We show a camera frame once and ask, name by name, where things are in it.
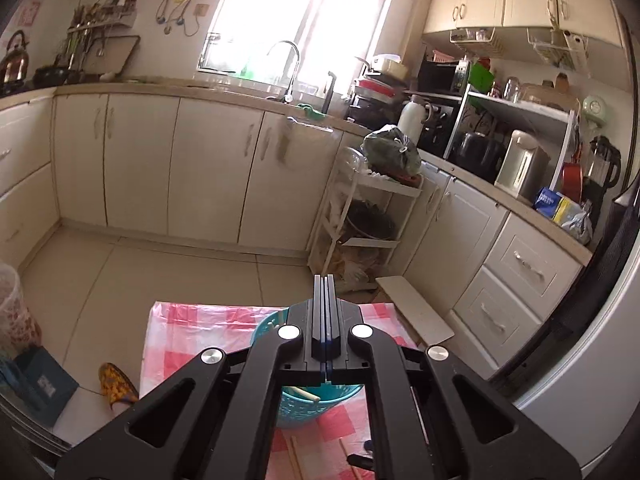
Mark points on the wall socket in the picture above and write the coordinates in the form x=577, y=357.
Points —
x=201, y=10

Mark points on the floral trash bin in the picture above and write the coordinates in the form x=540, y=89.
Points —
x=15, y=310

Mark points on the white panelled drawer cabinet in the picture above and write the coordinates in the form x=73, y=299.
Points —
x=500, y=270

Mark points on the beige electric water boiler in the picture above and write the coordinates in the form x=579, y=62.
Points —
x=522, y=165

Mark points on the black cooker pot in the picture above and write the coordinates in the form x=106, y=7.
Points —
x=477, y=155

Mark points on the black wok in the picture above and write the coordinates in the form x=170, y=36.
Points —
x=50, y=75

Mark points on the black blender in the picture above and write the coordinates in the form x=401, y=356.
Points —
x=602, y=170

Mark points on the black microwave oven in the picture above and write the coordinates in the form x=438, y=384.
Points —
x=440, y=76

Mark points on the grey refrigerator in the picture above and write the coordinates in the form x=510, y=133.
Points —
x=590, y=360

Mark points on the blue packet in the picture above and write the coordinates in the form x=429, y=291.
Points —
x=546, y=202

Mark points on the chrome sink faucet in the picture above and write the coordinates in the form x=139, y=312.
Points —
x=292, y=60

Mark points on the steel kettle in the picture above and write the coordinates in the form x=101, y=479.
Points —
x=12, y=62

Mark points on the row of bamboo chopsticks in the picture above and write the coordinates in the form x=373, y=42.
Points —
x=296, y=455

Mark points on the yellow packet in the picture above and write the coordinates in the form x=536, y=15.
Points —
x=567, y=210

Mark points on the cream drawer cabinet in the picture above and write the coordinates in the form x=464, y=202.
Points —
x=25, y=170

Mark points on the yellow floral slipper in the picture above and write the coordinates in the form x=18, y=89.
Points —
x=117, y=385

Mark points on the leaning metal tray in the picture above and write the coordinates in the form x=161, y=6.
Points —
x=112, y=55

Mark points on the glass jar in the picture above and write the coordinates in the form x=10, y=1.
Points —
x=511, y=90

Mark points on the green plastic container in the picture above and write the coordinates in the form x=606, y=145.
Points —
x=481, y=75

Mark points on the white wooden board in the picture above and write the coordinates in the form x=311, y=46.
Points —
x=415, y=307

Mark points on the pale green kitchen scale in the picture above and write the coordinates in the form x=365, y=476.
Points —
x=595, y=110

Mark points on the silver plastic bag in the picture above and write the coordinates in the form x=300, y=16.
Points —
x=580, y=230

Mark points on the stack of pots and dishes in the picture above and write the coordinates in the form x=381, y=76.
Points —
x=375, y=95

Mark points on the blue box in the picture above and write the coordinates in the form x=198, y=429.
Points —
x=42, y=385

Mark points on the kitchen window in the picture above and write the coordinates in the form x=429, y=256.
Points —
x=300, y=15

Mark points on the black tap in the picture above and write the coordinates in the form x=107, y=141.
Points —
x=330, y=90

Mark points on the cream lower door cabinets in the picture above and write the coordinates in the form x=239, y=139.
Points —
x=200, y=170

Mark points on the red white checkered tablecloth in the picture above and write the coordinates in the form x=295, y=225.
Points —
x=200, y=320

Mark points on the white trolley rack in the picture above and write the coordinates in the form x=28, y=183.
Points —
x=345, y=200

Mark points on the white thermos jug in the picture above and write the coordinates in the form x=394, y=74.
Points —
x=411, y=122

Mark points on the white kitchen shelf rack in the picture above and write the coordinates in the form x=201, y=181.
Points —
x=530, y=110

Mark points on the teal perforated plastic basket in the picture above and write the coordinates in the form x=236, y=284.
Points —
x=300, y=412

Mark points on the red pot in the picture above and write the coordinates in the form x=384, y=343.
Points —
x=573, y=180

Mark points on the wall utensil rack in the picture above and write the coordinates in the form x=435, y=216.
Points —
x=102, y=12

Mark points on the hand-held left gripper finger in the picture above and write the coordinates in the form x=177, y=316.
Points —
x=331, y=330
x=320, y=330

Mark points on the green cloth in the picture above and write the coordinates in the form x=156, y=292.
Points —
x=311, y=111

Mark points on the green bag of vegetables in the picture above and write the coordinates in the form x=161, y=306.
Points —
x=392, y=152

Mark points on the pink wall poster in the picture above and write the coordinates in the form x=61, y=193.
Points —
x=30, y=12

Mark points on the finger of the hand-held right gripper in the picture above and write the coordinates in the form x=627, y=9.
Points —
x=361, y=457

